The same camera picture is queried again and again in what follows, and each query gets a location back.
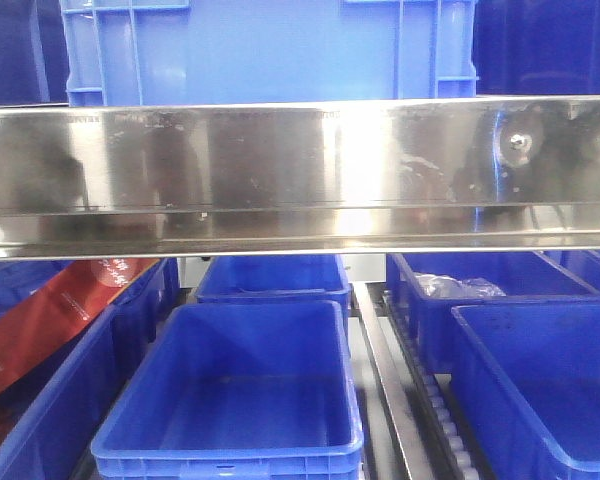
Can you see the dark blue crate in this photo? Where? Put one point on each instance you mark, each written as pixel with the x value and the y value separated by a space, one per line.
pixel 33 56
pixel 537 47

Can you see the left blue bin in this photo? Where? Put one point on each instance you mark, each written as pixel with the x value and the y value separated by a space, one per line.
pixel 48 418

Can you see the front right blue bin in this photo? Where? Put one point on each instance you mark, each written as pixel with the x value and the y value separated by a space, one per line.
pixel 528 382

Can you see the far right blue bin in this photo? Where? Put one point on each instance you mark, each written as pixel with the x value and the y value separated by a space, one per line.
pixel 583 263

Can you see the steel roller track rail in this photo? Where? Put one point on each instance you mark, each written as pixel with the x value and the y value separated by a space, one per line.
pixel 411 430

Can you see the dark blue crate upper left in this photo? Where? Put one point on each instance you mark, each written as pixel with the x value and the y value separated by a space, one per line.
pixel 33 56

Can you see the rear right blue bin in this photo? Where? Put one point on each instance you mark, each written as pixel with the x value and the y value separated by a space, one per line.
pixel 529 279

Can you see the clear plastic bag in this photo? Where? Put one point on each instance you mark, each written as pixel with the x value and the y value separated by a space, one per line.
pixel 444 286

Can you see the large light blue crate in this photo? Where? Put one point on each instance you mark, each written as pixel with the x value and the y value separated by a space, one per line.
pixel 225 52

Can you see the blue bin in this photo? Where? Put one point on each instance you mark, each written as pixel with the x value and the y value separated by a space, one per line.
pixel 528 382
pixel 48 418
pixel 529 279
pixel 275 278
pixel 583 263
pixel 231 391

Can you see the dark blue crate upper right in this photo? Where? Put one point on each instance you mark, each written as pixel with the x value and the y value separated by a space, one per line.
pixel 537 47

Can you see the red foil bag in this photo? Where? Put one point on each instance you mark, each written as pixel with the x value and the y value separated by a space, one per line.
pixel 36 328

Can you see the stainless steel shelf beam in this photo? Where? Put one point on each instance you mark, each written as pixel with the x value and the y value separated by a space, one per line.
pixel 474 174

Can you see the front centre blue bin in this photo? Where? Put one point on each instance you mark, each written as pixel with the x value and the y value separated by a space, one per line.
pixel 231 391

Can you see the rear centre blue bin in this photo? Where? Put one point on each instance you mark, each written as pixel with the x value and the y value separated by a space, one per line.
pixel 275 278

